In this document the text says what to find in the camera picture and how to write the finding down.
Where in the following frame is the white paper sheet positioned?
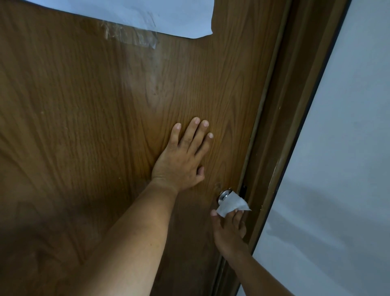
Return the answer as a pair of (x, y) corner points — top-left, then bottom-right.
(23, 0), (216, 39)

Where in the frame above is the person's left hand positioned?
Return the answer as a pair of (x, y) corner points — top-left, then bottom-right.
(151, 117), (214, 193)

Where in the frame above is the clear adhesive tape strip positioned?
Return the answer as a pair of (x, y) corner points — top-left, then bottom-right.
(103, 21), (159, 50)

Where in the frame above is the white tissue paper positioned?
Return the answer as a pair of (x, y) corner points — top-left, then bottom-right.
(216, 191), (252, 218)

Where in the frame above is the person's right hand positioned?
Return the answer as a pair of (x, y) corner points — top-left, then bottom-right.
(210, 209), (247, 255)

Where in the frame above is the person's left forearm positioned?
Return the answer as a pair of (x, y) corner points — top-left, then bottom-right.
(71, 179), (179, 296)

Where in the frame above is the brown wooden door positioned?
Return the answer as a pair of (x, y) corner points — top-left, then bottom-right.
(0, 0), (288, 296)

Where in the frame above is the brown wooden door frame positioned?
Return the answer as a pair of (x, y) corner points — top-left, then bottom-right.
(211, 0), (352, 296)

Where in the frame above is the person's right forearm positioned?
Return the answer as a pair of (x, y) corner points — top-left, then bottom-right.
(219, 246), (295, 296)

